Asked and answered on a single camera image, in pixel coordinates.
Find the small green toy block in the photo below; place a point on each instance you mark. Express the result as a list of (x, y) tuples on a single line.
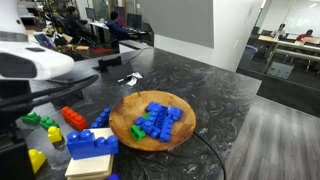
[(30, 117)]

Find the person in blue shirt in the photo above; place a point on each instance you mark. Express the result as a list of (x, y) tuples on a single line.
[(116, 28)]

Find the person in dark jacket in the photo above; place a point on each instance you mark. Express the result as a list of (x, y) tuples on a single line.
[(74, 23)]

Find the round wooden bowl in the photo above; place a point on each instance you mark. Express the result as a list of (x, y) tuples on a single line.
[(126, 113)]

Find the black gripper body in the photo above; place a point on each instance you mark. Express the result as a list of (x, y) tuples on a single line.
[(13, 156)]

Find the long wooden office table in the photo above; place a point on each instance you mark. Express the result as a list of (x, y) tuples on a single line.
[(293, 46)]

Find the green two-stud block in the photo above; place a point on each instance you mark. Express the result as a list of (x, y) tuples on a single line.
[(49, 122)]

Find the blue stacked toy block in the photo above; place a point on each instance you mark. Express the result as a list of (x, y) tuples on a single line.
[(114, 177)]

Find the long yellow toy block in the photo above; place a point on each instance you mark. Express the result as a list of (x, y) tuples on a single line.
[(37, 160)]

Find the light wooden board stack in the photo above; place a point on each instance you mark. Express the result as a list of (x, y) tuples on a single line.
[(90, 166)]

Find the person in red shirt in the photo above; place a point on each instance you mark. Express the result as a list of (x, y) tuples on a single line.
[(305, 35)]

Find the small yellow toy block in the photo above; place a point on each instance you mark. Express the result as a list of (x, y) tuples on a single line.
[(54, 134)]

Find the grey square panel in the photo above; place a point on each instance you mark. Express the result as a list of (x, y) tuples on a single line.
[(280, 70)]

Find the person in white shirt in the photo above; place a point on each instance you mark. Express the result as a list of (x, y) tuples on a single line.
[(279, 31)]

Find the white paper tag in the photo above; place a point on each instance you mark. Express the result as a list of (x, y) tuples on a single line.
[(133, 79)]

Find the long red toy block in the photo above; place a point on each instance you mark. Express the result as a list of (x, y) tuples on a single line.
[(74, 118)]

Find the dark computer monitor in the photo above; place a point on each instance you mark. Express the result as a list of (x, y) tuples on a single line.
[(90, 13), (134, 20)]

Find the large blue toy block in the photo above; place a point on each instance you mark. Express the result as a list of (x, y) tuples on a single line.
[(91, 146)]

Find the black table outlet box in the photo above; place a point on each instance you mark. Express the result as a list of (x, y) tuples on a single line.
[(111, 65)]

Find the long blue four-stud block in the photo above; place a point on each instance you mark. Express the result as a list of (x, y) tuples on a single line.
[(101, 118)]

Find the blue bin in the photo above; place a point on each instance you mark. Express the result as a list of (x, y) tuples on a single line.
[(248, 53)]

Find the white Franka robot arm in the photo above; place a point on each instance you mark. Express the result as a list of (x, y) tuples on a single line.
[(33, 63)]

